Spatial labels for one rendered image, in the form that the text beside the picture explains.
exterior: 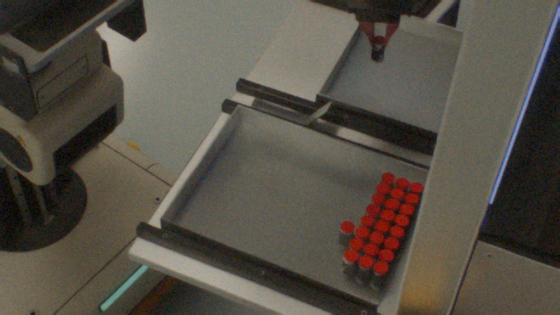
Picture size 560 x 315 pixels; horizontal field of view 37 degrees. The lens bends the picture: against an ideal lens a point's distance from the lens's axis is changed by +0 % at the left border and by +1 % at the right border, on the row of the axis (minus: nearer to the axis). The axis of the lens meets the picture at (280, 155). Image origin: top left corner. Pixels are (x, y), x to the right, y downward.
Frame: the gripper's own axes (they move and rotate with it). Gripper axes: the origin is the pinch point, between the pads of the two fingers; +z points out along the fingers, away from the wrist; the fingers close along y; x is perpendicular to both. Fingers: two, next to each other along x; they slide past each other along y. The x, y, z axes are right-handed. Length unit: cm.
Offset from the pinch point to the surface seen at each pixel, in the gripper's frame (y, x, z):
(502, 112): 15, -56, -40
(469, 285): 15, -56, -14
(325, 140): -6.6, -18.4, 6.1
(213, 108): -56, 71, 92
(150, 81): -78, 79, 90
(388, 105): 2.4, -6.0, 9.1
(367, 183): 0.7, -23.9, 9.2
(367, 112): -0.7, -11.2, 6.1
